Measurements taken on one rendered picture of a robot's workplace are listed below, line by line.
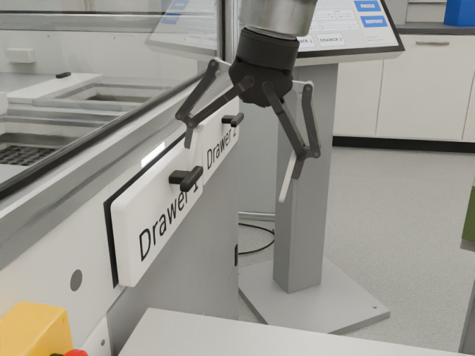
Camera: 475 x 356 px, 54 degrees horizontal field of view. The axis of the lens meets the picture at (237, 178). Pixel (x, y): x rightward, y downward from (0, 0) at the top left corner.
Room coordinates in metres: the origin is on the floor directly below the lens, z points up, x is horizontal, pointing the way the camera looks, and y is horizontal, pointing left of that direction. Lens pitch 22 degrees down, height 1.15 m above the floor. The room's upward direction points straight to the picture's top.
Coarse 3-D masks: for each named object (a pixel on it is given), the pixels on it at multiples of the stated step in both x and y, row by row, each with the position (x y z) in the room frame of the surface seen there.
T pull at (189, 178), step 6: (198, 168) 0.61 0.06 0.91; (174, 174) 0.59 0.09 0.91; (180, 174) 0.59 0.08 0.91; (186, 174) 0.59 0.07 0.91; (192, 174) 0.59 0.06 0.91; (198, 174) 0.60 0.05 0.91; (174, 180) 0.58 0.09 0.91; (180, 180) 0.58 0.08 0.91; (186, 180) 0.57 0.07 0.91; (192, 180) 0.57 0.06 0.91; (180, 186) 0.56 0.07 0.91; (186, 186) 0.56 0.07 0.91; (192, 186) 0.57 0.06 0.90
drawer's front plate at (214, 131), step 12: (228, 108) 0.96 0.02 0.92; (204, 120) 0.81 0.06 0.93; (216, 120) 0.86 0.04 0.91; (204, 132) 0.78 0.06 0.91; (216, 132) 0.86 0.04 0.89; (228, 132) 0.95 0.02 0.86; (204, 144) 0.78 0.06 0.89; (216, 144) 0.86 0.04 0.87; (228, 144) 0.95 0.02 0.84; (204, 156) 0.78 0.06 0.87; (204, 168) 0.78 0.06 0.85; (204, 180) 0.77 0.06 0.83
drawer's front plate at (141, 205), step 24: (168, 168) 0.59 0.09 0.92; (144, 192) 0.51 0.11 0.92; (168, 192) 0.58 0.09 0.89; (192, 192) 0.69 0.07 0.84; (120, 216) 0.46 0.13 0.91; (144, 216) 0.50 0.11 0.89; (120, 240) 0.46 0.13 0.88; (144, 240) 0.50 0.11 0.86; (120, 264) 0.46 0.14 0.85; (144, 264) 0.49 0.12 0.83
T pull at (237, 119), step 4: (224, 116) 0.91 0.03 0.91; (228, 116) 0.91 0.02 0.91; (232, 116) 0.91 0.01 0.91; (236, 116) 0.90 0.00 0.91; (240, 116) 0.91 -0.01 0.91; (224, 120) 0.89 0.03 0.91; (228, 120) 0.89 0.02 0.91; (232, 120) 0.87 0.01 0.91; (236, 120) 0.87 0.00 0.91; (240, 120) 0.90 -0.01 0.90; (232, 124) 0.86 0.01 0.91; (236, 124) 0.87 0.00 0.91
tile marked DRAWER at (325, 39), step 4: (336, 32) 1.50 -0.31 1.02; (340, 32) 1.50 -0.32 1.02; (320, 36) 1.46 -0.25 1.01; (324, 36) 1.47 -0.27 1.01; (328, 36) 1.48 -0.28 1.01; (332, 36) 1.48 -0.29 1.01; (336, 36) 1.49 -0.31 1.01; (340, 36) 1.49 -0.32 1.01; (320, 40) 1.45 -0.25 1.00; (324, 40) 1.46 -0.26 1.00; (328, 40) 1.46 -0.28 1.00; (332, 40) 1.47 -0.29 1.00; (336, 40) 1.48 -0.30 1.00; (340, 40) 1.48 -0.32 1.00; (320, 44) 1.44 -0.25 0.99; (324, 44) 1.45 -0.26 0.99; (328, 44) 1.45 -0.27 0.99; (332, 44) 1.46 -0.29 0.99; (336, 44) 1.47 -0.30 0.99; (340, 44) 1.47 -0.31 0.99; (344, 44) 1.48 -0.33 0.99
